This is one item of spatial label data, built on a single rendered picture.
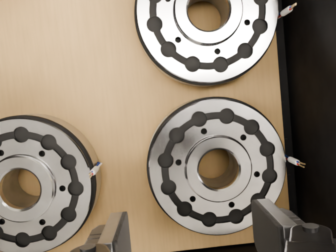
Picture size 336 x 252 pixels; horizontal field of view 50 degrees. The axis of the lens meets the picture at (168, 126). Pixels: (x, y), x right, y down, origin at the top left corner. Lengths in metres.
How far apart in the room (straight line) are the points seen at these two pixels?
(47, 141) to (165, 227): 0.12
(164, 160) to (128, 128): 0.05
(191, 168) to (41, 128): 0.11
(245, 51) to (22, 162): 0.18
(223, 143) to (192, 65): 0.06
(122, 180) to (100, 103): 0.07
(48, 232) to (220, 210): 0.13
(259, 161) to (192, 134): 0.05
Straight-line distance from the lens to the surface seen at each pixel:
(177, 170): 0.26
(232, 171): 0.28
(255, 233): 0.16
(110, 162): 0.30
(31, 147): 0.27
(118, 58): 0.29
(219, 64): 0.27
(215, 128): 0.26
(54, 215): 0.28
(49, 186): 0.27
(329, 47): 0.25
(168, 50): 0.26
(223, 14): 0.29
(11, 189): 0.30
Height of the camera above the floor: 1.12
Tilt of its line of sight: 85 degrees down
